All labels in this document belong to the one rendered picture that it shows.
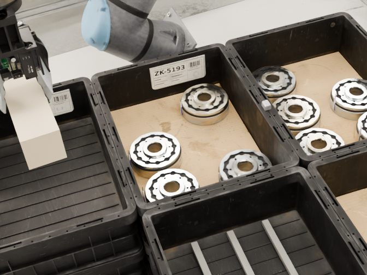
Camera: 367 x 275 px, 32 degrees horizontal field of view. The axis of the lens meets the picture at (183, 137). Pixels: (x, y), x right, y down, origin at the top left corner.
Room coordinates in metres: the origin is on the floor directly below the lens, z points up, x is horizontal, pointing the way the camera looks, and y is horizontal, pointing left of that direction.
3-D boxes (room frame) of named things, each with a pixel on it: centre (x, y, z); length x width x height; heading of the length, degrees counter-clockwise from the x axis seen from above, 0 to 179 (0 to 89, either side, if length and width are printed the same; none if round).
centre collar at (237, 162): (0.83, -0.11, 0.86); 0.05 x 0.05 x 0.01
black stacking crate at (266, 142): (0.92, -0.01, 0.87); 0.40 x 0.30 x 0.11; 15
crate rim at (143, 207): (0.92, -0.01, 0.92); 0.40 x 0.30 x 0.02; 15
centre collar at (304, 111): (0.98, -0.24, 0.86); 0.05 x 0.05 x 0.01
